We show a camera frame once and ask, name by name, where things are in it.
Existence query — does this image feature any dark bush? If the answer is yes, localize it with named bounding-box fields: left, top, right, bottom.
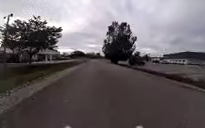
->
left=128, top=50, right=147, bottom=67

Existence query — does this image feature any grass strip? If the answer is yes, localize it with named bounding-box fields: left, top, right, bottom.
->
left=0, top=59, right=88, bottom=98

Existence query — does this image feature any dark leafy tree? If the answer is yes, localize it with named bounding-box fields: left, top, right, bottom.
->
left=0, top=14, right=64, bottom=65

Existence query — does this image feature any grey asphalt road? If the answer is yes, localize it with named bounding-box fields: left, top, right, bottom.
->
left=3, top=59, right=205, bottom=128

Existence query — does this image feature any house with pale roof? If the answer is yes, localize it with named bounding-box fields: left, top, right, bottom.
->
left=34, top=48, right=63, bottom=63

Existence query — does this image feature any pale gravel strip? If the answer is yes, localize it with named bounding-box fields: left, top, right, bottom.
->
left=0, top=61, right=88, bottom=118

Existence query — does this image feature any grass verge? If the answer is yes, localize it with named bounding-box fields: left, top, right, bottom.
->
left=118, top=62, right=205, bottom=93

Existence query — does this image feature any long low building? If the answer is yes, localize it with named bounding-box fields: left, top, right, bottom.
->
left=159, top=51, right=205, bottom=66

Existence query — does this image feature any tall dark tree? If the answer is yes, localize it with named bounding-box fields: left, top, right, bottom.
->
left=101, top=21, right=138, bottom=65

